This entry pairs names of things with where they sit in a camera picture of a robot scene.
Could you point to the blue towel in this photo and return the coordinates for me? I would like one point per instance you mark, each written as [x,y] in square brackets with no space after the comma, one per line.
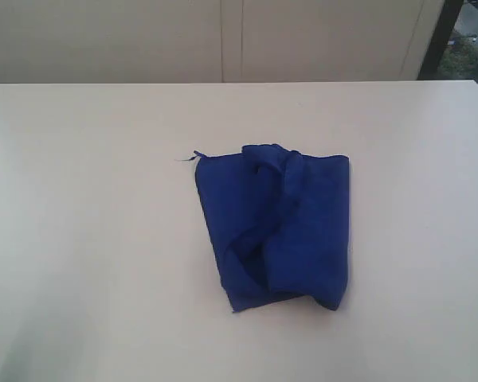
[279,224]

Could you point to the black window frame post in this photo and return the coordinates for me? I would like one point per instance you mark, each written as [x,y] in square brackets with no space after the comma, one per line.
[439,40]

